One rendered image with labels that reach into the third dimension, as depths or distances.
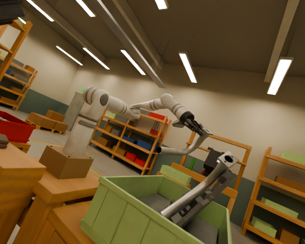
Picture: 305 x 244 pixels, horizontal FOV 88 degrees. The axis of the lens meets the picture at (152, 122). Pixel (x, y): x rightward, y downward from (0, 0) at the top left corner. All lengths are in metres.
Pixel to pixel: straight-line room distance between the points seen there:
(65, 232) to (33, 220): 0.13
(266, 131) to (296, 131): 0.65
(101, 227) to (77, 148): 0.35
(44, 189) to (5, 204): 0.10
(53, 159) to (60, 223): 0.26
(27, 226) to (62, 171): 0.19
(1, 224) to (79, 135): 0.37
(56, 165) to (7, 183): 0.19
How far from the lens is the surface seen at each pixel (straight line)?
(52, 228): 0.70
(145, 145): 5.67
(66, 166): 0.76
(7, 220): 0.76
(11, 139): 1.29
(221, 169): 0.56
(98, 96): 0.77
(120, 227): 0.55
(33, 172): 0.69
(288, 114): 5.96
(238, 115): 5.81
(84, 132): 0.78
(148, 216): 0.50
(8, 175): 0.65
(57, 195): 0.67
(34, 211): 0.73
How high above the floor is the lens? 1.13
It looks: 7 degrees up
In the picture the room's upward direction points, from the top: 23 degrees clockwise
